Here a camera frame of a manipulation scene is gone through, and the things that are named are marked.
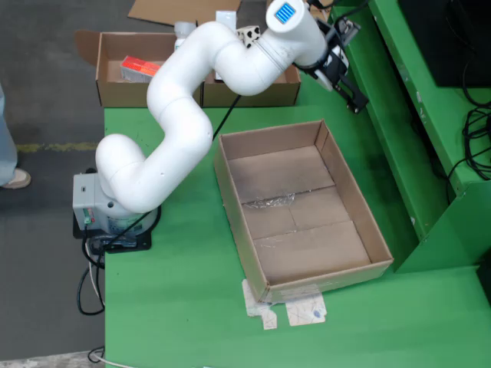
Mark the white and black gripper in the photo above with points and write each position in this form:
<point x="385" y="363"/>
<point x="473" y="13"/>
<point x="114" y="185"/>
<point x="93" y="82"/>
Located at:
<point x="331" y="65"/>

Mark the cow print hand cream box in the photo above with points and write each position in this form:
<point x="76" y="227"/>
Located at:
<point x="249" y="36"/>

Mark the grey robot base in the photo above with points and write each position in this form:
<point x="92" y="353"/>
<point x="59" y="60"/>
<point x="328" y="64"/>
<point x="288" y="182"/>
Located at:
<point x="86" y="199"/>

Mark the open brown cardboard box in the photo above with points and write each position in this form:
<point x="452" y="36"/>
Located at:
<point x="268" y="96"/>

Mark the printed cardboard shipping box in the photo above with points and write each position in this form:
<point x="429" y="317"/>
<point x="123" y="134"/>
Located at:
<point x="321" y="13"/>

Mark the tall white product box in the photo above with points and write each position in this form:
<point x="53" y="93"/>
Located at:
<point x="225" y="17"/>

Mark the large shallow cardboard tray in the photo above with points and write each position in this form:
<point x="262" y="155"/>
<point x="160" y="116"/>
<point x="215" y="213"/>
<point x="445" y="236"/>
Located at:
<point x="307" y="249"/>

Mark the flat cardboard sheet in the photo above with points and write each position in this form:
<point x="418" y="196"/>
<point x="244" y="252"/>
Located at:
<point x="172" y="11"/>

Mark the red orange product box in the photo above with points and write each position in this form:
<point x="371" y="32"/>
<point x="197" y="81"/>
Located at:
<point x="138" y="69"/>

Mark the black box-shaped object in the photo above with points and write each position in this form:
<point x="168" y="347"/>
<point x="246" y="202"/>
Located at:
<point x="485" y="283"/>

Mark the cardboard box with side flap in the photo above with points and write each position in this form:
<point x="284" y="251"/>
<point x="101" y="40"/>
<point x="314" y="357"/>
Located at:
<point x="115" y="94"/>

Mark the black monitor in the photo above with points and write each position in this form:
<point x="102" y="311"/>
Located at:
<point x="441" y="38"/>

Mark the green metal shelf rack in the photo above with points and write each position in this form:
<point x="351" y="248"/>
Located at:
<point x="433" y="230"/>

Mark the white bottle with teal label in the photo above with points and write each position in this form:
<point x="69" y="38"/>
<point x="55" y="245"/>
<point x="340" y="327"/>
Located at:
<point x="184" y="28"/>

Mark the flattened printed carton piece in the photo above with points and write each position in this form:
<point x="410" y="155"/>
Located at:
<point x="251" y="303"/>
<point x="307" y="312"/>

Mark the beige shoe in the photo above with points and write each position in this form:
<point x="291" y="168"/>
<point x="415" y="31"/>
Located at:
<point x="19" y="180"/>

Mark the blue jeans leg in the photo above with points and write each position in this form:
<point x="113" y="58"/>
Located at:
<point x="5" y="145"/>

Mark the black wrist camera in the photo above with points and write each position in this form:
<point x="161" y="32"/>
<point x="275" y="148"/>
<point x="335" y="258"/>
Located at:
<point x="347" y="28"/>

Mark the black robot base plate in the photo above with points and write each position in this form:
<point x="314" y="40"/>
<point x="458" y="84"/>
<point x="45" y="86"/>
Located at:
<point x="130" y="245"/>

